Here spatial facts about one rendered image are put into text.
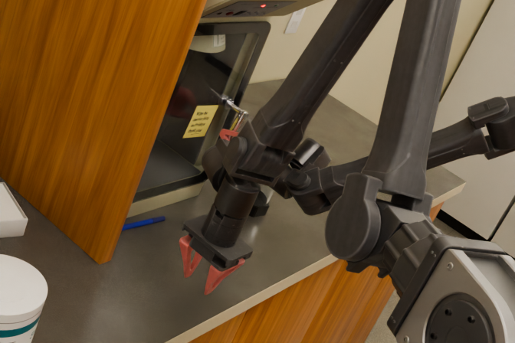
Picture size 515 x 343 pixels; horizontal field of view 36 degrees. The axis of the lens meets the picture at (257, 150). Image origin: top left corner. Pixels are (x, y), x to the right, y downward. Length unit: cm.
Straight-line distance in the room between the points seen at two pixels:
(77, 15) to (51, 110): 19
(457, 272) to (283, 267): 98
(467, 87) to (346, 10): 343
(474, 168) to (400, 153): 362
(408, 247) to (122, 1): 74
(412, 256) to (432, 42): 25
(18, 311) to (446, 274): 61
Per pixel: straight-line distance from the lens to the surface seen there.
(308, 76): 108
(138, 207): 168
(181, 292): 153
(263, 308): 180
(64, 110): 151
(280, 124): 111
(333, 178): 151
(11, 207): 153
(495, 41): 441
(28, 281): 120
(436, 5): 94
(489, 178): 450
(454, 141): 148
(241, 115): 166
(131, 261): 156
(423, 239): 84
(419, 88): 92
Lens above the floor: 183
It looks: 24 degrees down
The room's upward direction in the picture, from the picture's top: 24 degrees clockwise
